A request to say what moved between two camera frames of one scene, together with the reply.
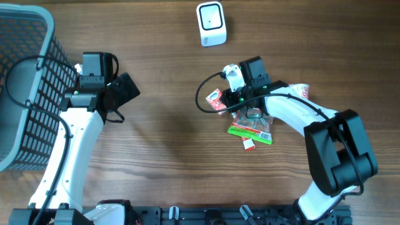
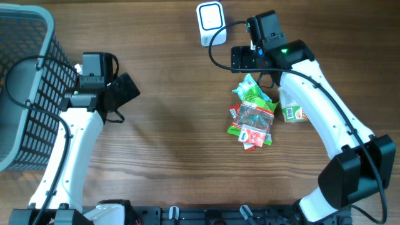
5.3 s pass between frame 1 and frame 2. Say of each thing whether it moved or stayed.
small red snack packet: moved
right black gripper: moved
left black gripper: stayed
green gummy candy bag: stayed
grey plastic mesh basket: stayed
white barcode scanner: stayed
